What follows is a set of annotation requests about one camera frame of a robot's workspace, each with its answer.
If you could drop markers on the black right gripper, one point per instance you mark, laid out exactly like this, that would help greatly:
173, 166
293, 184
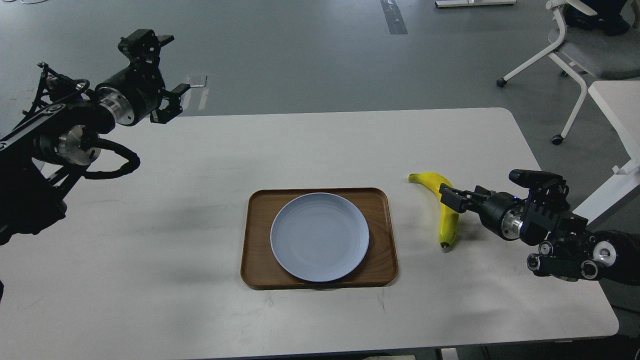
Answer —
500, 212

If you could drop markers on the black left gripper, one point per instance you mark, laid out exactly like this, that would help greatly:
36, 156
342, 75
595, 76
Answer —
138, 90

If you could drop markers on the yellow banana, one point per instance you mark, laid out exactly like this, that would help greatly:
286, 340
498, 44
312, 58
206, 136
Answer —
448, 219

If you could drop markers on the blue round plate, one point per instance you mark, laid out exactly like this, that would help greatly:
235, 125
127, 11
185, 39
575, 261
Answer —
319, 237

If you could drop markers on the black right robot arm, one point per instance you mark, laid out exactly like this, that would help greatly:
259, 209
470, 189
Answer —
565, 248

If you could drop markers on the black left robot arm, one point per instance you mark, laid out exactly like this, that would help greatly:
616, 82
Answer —
58, 141

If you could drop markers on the brown wooden tray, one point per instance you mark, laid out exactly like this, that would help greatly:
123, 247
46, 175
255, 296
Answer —
260, 269

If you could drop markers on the white grey office chair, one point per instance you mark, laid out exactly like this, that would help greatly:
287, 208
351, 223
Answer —
581, 52

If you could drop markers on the white side table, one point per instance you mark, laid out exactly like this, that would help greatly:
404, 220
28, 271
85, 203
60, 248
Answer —
619, 101

